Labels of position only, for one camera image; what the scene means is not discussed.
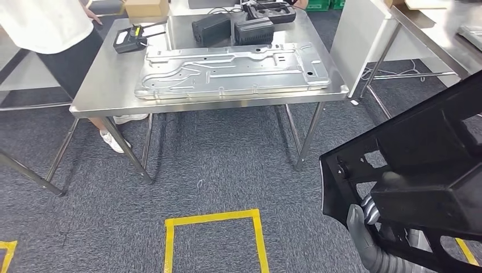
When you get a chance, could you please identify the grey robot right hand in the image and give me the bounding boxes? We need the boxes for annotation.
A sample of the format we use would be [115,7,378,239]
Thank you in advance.
[346,195,419,273]

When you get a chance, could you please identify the black plastic panel part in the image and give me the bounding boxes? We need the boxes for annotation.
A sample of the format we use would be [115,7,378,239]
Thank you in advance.
[319,69,482,273]

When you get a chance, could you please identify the stainless steel workbench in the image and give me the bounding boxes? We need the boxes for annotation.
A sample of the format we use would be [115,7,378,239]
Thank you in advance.
[69,9,350,186]

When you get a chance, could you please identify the white cabinet table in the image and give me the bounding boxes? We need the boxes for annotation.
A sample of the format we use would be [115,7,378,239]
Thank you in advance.
[329,0,462,100]

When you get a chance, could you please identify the large stamped metal panel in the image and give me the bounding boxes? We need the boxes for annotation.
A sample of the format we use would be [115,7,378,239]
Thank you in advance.
[134,42,331,101]

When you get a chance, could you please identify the steel table thin legs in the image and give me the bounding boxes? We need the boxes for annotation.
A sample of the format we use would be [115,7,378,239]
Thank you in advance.
[359,0,482,121]

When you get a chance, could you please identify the black ribbed battery pack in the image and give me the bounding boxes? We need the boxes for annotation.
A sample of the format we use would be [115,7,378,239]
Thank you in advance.
[191,13,232,48]
[234,18,276,46]

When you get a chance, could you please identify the small stamped metal panel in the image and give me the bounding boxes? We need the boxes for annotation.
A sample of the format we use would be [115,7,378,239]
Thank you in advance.
[456,23,482,52]

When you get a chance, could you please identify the black foam case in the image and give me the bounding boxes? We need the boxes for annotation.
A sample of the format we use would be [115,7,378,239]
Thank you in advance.
[242,0,297,24]

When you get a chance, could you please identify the open cardboard box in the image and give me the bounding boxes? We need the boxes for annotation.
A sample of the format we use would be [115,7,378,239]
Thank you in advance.
[384,0,462,11]

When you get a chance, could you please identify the black remote controller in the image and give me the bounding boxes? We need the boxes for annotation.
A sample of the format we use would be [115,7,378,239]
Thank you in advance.
[113,20,168,55]

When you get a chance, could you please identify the brown cardboard box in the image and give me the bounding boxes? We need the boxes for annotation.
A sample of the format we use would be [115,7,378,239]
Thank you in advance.
[124,0,170,18]

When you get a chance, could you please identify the steel side table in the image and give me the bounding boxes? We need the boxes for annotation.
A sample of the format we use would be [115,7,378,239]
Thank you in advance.
[0,35,81,198]

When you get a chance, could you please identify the person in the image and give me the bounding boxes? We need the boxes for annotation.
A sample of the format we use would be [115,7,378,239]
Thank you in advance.
[0,0,149,154]

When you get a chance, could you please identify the white floor cable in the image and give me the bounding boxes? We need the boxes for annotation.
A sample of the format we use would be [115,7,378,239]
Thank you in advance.
[360,58,426,82]

